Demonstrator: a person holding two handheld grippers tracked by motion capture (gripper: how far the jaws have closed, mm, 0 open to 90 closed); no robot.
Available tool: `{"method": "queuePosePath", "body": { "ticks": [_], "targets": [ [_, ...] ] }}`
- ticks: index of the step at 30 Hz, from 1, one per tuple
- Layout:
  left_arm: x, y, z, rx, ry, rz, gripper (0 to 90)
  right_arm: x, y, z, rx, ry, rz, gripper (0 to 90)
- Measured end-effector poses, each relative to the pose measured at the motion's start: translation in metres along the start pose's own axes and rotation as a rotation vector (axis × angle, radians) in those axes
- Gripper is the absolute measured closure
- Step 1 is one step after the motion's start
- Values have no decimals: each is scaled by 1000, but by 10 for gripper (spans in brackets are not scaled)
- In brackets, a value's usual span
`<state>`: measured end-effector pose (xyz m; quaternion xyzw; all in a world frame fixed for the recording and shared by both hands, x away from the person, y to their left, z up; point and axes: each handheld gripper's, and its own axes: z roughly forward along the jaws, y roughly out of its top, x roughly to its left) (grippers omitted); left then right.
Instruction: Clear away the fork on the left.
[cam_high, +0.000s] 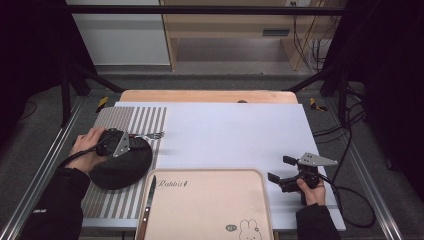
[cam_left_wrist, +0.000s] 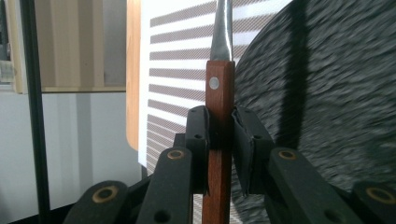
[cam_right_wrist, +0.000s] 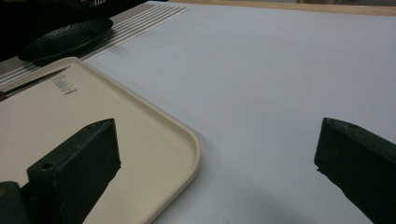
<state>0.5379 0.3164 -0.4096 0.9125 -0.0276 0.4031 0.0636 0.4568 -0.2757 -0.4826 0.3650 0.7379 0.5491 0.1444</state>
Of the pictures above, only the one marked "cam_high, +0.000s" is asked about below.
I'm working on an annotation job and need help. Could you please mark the black round plate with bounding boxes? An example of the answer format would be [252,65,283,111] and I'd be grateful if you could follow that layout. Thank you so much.
[88,134,154,191]

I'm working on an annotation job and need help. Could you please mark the aluminium rail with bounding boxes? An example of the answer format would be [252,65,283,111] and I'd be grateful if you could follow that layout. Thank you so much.
[346,143,405,240]
[0,96,85,240]

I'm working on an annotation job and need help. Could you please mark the black metal stand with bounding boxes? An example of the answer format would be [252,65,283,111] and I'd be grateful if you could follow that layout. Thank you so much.
[59,62,125,128]
[282,62,352,128]

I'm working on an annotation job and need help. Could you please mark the thin black floor cable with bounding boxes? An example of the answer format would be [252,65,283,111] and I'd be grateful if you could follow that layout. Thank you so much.
[18,99,38,122]

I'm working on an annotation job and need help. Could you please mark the wooden shelf unit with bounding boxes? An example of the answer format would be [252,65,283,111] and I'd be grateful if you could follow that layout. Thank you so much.
[159,0,348,72]

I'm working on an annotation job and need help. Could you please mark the yellow and black tape piece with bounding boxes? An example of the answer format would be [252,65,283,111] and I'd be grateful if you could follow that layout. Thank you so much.
[309,97,328,112]
[95,96,110,114]

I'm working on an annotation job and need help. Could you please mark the pink tray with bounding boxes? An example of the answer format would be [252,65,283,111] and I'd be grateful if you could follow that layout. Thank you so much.
[134,168,275,240]

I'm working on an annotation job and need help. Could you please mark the wooden-handled knife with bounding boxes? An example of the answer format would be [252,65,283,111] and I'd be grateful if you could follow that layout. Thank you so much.
[135,175,158,240]

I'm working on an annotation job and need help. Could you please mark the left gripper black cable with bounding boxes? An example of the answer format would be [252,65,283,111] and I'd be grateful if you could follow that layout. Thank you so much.
[57,137,113,170]

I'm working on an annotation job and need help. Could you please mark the black horizontal bar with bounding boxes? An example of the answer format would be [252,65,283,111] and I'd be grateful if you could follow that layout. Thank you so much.
[66,4,348,16]

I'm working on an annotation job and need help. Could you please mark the white cabinet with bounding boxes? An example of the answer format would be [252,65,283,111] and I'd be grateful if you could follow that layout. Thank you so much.
[66,0,171,66]

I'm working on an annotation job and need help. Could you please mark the bundle of hanging cables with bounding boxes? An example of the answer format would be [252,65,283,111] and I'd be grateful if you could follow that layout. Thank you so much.
[290,0,342,73]

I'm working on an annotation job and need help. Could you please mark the white board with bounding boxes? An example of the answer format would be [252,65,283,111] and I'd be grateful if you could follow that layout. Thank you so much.
[80,101,347,232]

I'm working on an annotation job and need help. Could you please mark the striped placemat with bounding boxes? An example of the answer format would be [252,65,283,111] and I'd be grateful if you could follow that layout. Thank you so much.
[79,106,168,220]

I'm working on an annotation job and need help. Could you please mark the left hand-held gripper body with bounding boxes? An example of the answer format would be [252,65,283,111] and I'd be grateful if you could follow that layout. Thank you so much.
[96,127,131,159]

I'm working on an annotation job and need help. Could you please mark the person's right hand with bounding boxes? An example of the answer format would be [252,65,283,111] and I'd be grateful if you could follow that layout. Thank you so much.
[295,177,327,207]

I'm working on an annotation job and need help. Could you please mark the black floor cables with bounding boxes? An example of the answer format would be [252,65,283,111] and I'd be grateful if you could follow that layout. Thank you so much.
[312,83,368,183]

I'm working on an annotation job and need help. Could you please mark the wooden-handled fork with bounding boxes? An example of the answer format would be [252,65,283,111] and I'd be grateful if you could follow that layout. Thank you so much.
[129,131,166,142]

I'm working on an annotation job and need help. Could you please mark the black curtain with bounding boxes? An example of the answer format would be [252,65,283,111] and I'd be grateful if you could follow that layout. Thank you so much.
[321,0,424,201]
[0,0,98,144]

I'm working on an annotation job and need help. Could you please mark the person's left hand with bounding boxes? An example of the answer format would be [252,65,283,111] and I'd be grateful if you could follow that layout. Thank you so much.
[72,126,108,175]

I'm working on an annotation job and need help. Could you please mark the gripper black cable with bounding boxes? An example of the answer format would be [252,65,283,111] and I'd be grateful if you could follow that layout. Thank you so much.
[57,137,113,170]
[318,173,377,230]

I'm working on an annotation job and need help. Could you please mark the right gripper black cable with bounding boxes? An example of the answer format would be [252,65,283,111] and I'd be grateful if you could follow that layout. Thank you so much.
[318,173,377,230]

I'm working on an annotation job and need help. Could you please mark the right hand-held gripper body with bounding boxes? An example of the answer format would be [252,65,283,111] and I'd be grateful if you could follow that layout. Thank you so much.
[279,152,339,206]

